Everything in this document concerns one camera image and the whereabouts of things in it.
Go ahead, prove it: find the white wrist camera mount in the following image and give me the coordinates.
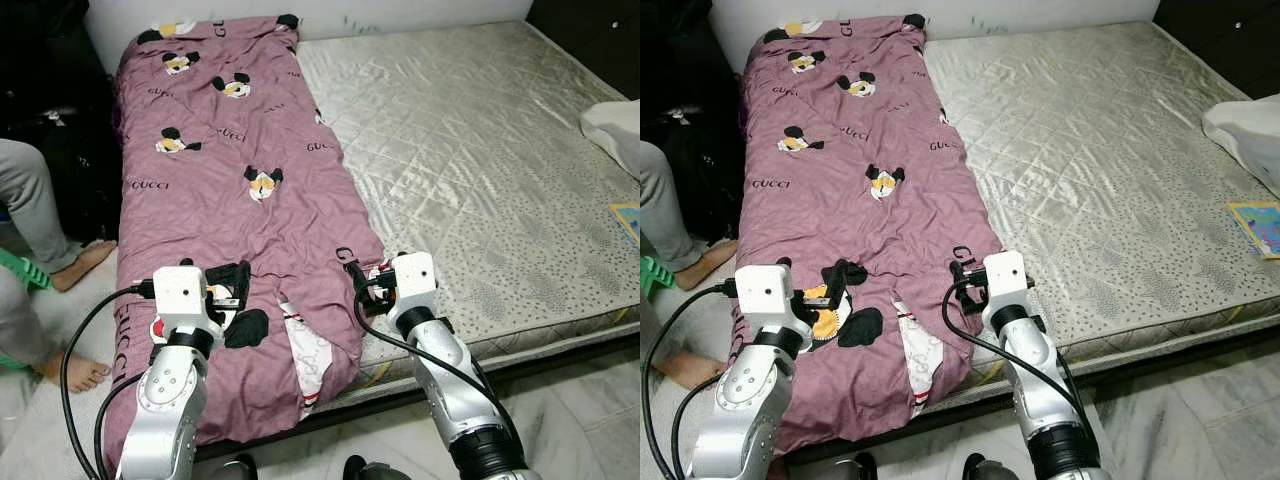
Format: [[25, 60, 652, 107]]
[[733, 264, 813, 351], [385, 251, 441, 336], [152, 265, 226, 346], [978, 250, 1033, 331]]

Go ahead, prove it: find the silver robot left leg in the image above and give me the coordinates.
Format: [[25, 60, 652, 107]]
[[205, 455, 259, 480], [820, 452, 879, 480]]

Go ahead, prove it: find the person in striped shirt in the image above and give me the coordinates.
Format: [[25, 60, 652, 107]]
[[640, 140, 741, 391], [0, 138, 119, 393]]

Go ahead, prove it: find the short black left arm cable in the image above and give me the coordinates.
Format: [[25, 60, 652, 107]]
[[93, 372, 146, 480], [672, 375, 726, 480]]

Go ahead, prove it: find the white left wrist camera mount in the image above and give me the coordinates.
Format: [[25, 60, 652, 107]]
[[733, 264, 813, 351], [152, 265, 226, 346]]

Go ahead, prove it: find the long black left arm cable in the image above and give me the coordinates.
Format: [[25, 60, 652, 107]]
[[642, 280, 739, 480], [60, 283, 156, 480]]

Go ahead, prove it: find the dark tufted bed headboard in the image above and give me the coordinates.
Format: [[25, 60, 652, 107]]
[[525, 0, 641, 101], [1150, 0, 1280, 101]]

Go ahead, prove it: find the purple cartoon print blanket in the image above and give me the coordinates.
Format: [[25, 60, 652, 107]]
[[100, 14, 387, 471], [725, 14, 1004, 456]]

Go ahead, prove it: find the white pillow with tree print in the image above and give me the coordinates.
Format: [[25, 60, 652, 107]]
[[580, 98, 641, 171], [1202, 98, 1280, 199]]

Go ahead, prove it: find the green plastic stool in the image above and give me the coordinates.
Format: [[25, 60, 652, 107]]
[[0, 247, 53, 371], [640, 255, 676, 301]]

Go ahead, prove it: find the silver robot leg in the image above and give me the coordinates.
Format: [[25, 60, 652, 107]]
[[205, 455, 259, 480], [342, 455, 411, 480], [962, 453, 1021, 480], [820, 452, 879, 480]]

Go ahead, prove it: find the silver robot right leg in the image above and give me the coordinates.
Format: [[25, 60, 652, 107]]
[[342, 455, 411, 480], [962, 453, 1021, 480]]

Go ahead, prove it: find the white quilted mattress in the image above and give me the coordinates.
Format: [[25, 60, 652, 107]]
[[920, 20, 1280, 413], [295, 20, 641, 413]]

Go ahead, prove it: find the blue yellow children's book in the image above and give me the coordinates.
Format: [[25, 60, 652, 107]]
[[1228, 200, 1280, 261], [610, 203, 641, 246]]

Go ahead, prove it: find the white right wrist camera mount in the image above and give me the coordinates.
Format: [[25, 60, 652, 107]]
[[385, 251, 441, 336], [978, 250, 1033, 331]]

